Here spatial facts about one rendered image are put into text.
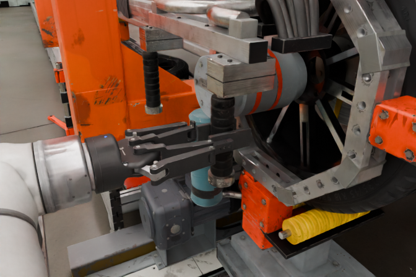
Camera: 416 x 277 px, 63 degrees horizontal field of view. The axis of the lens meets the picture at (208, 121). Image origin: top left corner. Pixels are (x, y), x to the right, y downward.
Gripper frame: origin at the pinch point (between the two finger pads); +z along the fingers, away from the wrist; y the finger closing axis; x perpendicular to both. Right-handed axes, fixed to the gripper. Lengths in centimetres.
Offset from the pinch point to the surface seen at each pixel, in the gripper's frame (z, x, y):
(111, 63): -4, -2, -60
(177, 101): 16, -17, -60
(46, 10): -10, -3, -253
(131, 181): 2, -56, -79
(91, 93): -11, -10, -59
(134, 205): 0, -62, -70
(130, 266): -7, -75, -53
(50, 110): -21, -83, -253
